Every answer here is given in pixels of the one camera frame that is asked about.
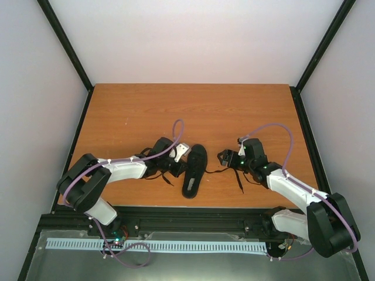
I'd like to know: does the black shoelace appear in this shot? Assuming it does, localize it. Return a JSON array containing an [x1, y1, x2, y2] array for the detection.
[[161, 166, 246, 194]]

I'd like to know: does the black canvas shoe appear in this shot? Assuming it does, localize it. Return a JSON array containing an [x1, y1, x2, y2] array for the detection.
[[182, 144, 207, 199]]

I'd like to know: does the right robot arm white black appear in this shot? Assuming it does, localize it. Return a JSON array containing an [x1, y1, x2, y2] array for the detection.
[[217, 138, 360, 258]]

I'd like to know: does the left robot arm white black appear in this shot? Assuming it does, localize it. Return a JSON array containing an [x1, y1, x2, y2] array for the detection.
[[57, 137, 190, 236]]

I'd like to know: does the left controller board with leds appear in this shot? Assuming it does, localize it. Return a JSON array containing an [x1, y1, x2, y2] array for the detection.
[[104, 225, 128, 249]]

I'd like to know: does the right wiring connector bundle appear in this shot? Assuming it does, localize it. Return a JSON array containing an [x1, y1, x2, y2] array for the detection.
[[277, 232, 296, 253]]

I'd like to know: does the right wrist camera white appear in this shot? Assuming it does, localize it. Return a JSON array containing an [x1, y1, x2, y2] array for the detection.
[[237, 137, 248, 156]]

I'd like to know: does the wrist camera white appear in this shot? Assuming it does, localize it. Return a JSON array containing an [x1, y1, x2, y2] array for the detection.
[[170, 143, 190, 163], [237, 137, 248, 156]]

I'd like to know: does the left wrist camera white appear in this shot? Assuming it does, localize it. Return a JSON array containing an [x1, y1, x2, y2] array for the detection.
[[170, 143, 190, 163]]

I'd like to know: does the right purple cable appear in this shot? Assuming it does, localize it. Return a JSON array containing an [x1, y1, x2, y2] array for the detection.
[[240, 122, 360, 262]]

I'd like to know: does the purple cable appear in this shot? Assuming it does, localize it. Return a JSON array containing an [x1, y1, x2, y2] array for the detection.
[[63, 118, 185, 269], [240, 122, 360, 262]]

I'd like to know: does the black aluminium frame base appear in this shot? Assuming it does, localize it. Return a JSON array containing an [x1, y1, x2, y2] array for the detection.
[[18, 84, 369, 280]]

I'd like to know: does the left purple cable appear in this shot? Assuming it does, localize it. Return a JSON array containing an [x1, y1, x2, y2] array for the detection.
[[63, 118, 185, 269]]

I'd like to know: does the light blue cable duct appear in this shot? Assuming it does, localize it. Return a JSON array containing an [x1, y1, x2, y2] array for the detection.
[[45, 238, 267, 255]]

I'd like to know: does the right black frame post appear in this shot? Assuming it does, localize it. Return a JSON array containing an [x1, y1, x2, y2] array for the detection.
[[294, 0, 357, 92]]

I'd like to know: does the black frame post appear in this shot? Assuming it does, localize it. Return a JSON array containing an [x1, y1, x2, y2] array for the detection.
[[294, 0, 357, 92], [36, 0, 95, 92]]

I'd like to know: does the left black frame post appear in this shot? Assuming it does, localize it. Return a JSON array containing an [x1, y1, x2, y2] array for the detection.
[[36, 0, 95, 92]]

